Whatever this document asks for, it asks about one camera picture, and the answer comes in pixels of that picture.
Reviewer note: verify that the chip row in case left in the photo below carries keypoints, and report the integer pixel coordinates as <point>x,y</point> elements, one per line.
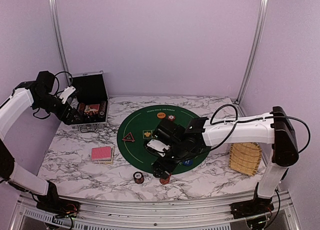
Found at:
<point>80,108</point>

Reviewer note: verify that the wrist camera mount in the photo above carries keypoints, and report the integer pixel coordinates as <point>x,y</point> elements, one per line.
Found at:
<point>65,95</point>
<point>157,147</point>

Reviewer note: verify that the orange big blind button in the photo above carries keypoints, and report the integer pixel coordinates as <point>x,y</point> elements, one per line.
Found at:
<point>161,115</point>

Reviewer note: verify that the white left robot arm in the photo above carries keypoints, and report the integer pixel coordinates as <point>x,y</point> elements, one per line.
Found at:
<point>21,144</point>

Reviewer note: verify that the red five chip stack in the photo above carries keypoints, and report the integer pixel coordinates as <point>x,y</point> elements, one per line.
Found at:
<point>165,181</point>

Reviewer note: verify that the red chips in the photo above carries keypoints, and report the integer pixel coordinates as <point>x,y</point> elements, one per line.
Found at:
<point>171,117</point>

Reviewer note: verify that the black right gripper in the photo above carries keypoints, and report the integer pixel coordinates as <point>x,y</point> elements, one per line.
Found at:
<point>156,167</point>

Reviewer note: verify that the woven bamboo basket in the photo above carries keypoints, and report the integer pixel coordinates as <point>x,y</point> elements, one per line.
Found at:
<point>245,157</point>

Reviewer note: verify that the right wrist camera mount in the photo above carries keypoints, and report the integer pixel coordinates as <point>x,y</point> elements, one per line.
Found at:
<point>157,147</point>

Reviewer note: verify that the aluminium frame post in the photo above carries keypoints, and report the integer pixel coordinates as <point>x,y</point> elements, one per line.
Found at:
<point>261,19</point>
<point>58,36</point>

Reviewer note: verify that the red playing card deck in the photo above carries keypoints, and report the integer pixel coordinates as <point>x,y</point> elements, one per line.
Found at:
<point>100,153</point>

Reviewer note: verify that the aluminium frame post right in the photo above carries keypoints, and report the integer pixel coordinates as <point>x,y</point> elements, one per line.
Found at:
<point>261,19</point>

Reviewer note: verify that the triangular all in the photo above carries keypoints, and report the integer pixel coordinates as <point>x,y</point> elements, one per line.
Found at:
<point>128,138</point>

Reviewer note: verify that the black hundred chip stack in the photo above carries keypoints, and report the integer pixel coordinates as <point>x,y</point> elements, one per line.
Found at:
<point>138,177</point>

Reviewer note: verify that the blue small blind button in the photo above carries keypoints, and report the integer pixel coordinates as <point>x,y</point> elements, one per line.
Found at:
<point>188,162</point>

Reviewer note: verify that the chip row in case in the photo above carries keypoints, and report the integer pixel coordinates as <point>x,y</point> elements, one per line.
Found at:
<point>102,109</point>
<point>80,108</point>

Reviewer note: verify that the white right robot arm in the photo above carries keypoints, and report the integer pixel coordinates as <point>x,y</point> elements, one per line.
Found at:
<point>272,128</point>

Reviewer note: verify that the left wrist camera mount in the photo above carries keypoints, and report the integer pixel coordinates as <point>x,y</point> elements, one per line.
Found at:
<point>65,95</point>

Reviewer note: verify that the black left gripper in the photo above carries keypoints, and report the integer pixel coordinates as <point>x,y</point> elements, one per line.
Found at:
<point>71,112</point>

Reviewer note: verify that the round green poker mat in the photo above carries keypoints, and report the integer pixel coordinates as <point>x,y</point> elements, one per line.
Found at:
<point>142,124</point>

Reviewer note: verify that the aluminium poker case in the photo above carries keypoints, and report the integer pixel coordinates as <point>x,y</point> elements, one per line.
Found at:
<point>90,89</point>

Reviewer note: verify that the boxed card deck in case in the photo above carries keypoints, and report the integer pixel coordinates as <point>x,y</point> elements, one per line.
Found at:
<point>91,109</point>

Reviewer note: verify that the aluminium front rail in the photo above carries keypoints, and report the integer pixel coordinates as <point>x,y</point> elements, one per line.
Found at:
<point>202,214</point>

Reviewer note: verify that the chip row in case right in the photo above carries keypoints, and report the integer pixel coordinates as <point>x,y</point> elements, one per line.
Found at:
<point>102,109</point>

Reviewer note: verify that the aluminium frame post left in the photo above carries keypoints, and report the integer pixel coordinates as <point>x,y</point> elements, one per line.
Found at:
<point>58,36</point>

